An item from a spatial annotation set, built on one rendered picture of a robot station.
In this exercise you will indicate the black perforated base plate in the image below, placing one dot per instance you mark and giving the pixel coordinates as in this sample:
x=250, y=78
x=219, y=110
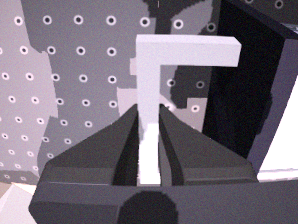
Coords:
x=68, y=69

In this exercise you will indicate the dark grey boxy machine housing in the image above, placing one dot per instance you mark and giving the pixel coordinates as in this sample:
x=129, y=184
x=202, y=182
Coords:
x=246, y=101

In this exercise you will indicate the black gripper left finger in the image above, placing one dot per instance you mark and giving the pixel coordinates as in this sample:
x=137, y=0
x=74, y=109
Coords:
x=102, y=157

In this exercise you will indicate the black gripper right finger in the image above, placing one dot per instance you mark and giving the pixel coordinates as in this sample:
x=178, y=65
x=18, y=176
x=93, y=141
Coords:
x=194, y=158

